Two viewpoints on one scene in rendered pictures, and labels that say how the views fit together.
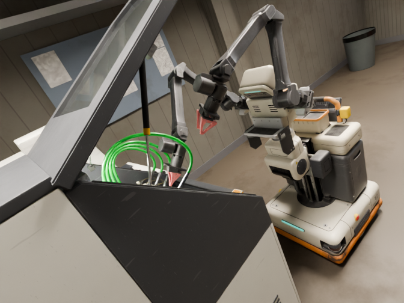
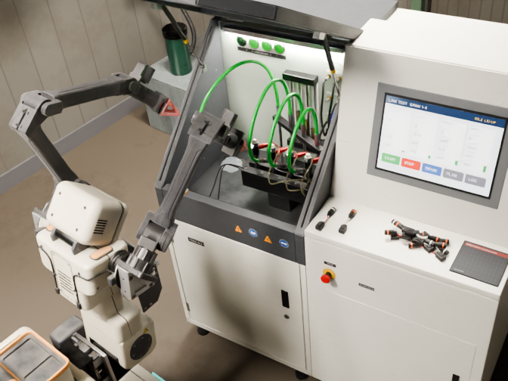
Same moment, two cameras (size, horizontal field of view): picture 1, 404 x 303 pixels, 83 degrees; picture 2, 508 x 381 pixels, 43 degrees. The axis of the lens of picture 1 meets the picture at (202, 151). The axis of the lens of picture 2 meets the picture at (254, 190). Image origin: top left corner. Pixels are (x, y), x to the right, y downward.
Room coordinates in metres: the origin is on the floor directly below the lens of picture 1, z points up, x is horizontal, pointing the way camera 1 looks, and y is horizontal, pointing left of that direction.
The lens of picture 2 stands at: (2.93, -0.49, 2.59)
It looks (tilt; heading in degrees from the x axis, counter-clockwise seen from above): 39 degrees down; 160
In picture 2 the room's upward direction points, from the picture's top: 7 degrees counter-clockwise
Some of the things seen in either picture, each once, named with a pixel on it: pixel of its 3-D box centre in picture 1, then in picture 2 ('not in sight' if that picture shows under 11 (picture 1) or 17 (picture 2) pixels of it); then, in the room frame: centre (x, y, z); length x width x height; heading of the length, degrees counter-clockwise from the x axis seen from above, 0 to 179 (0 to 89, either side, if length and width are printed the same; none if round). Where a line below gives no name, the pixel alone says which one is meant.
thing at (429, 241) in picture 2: not in sight; (417, 237); (1.64, 0.55, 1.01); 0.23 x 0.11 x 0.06; 35
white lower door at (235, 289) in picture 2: not in sight; (238, 294); (1.09, 0.04, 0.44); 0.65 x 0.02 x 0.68; 35
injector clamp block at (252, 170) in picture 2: not in sight; (283, 187); (1.05, 0.32, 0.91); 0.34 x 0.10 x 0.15; 35
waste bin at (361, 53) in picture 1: (360, 50); not in sight; (4.34, -3.65, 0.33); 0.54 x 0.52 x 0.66; 116
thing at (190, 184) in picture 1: (211, 196); (229, 221); (1.08, 0.06, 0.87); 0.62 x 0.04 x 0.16; 35
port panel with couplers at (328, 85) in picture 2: not in sight; (337, 100); (1.00, 0.60, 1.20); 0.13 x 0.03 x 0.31; 35
